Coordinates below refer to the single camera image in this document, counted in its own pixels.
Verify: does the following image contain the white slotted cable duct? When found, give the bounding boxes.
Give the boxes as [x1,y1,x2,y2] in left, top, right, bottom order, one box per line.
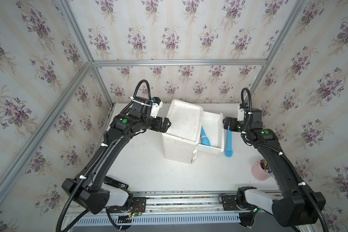
[75,213,241,227]

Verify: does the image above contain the pink cup with items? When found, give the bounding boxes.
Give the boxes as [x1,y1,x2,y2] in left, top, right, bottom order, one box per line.
[251,158,274,181]

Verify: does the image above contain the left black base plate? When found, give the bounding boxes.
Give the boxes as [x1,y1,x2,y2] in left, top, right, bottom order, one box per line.
[108,197,147,217]

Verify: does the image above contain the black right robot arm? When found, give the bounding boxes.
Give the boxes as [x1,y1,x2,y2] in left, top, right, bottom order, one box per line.
[223,88,329,232]

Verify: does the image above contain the aluminium mounting rail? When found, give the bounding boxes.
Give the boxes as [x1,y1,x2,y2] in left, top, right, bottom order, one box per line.
[62,190,304,217]

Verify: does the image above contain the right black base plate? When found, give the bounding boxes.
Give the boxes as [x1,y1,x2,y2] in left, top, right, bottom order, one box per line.
[218,194,259,213]

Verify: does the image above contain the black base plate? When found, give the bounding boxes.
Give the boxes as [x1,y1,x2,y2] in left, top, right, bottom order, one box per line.
[108,197,147,217]
[218,194,259,213]

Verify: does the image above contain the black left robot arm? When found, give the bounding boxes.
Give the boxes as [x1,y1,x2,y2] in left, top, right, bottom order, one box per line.
[56,79,171,232]

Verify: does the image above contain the white bottom drawer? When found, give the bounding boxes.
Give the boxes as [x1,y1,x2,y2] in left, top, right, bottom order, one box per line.
[190,149,198,164]

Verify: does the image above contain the white plastic drawer cabinet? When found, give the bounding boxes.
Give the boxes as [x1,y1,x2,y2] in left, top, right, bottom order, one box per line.
[162,100,204,164]

